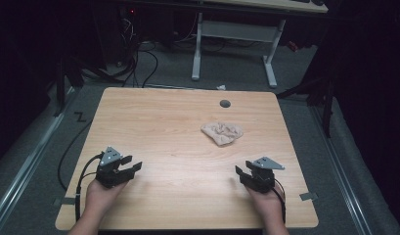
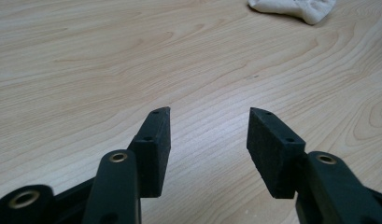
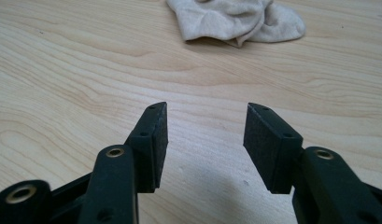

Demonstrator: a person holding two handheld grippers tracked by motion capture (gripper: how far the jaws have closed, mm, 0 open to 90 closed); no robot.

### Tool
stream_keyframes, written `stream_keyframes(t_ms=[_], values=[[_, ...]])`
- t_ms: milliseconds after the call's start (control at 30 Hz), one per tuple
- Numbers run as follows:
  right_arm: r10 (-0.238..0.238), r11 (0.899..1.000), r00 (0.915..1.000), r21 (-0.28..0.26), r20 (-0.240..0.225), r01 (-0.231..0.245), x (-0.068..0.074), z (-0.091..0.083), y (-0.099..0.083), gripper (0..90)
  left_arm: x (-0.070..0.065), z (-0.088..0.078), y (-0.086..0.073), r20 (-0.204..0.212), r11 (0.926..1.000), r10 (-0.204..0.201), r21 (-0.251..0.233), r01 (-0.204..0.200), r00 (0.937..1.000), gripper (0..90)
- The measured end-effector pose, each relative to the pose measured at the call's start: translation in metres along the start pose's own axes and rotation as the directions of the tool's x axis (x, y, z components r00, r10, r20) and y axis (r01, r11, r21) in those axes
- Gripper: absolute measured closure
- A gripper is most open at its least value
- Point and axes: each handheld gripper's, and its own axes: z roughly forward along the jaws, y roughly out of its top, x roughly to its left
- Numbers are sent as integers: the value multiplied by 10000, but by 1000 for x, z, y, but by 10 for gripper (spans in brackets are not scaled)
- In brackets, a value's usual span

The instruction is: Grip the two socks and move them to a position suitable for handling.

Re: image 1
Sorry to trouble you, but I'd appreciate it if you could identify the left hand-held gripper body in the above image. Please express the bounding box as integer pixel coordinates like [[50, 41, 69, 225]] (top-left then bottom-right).
[[95, 146, 136, 189]]

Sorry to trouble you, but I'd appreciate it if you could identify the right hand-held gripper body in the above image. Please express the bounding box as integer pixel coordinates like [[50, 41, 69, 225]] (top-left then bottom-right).
[[240, 156, 286, 194]]

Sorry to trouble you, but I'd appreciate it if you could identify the beige cloth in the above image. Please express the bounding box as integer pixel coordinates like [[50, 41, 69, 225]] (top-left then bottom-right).
[[200, 121, 244, 147]]

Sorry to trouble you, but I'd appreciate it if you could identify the person's left hand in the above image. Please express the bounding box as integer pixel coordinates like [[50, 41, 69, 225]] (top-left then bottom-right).
[[84, 178, 129, 215]]

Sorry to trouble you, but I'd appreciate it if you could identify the person's right hand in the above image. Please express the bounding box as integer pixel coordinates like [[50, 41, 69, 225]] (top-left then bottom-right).
[[245, 183, 286, 226]]

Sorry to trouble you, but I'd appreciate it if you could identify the grey tape strip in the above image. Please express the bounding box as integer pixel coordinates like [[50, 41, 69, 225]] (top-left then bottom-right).
[[299, 191, 319, 202], [53, 196, 77, 207]]

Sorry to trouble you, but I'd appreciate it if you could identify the black stand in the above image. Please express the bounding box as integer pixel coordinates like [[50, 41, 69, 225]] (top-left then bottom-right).
[[52, 55, 86, 118], [275, 74, 335, 138]]

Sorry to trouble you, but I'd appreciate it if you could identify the white-framed desk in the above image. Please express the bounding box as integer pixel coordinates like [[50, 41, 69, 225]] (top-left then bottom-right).
[[191, 0, 330, 89]]

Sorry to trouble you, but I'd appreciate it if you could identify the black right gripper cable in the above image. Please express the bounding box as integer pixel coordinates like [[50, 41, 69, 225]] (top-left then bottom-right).
[[272, 177, 288, 225]]

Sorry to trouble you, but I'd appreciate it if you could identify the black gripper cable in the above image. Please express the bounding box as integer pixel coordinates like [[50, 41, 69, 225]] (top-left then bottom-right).
[[272, 177, 288, 225], [74, 152, 105, 223]]

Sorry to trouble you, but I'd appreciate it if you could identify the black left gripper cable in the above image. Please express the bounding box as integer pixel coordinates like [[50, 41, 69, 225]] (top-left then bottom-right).
[[74, 152, 105, 223]]

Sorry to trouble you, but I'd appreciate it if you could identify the black floor cable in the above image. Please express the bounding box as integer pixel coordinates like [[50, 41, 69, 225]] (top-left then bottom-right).
[[57, 118, 94, 192]]

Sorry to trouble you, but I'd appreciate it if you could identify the metal floor rail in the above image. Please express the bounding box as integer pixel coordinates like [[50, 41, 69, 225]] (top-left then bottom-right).
[[309, 104, 375, 235], [0, 86, 76, 229]]

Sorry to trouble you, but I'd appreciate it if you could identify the bundle of black cables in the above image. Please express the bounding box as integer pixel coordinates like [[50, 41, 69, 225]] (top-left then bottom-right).
[[83, 9, 159, 89]]

